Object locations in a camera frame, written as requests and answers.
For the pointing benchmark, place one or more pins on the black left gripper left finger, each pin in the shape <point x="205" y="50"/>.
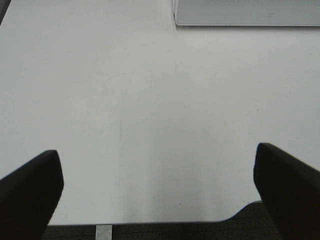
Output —
<point x="29" y="196"/>

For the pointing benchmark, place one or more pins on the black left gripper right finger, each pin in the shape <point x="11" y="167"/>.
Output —
<point x="290" y="190"/>

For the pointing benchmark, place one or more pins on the grey table leg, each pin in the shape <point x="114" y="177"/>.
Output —
<point x="104" y="232"/>

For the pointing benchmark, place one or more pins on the white microwave door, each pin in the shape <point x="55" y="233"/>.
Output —
<point x="304" y="13"/>

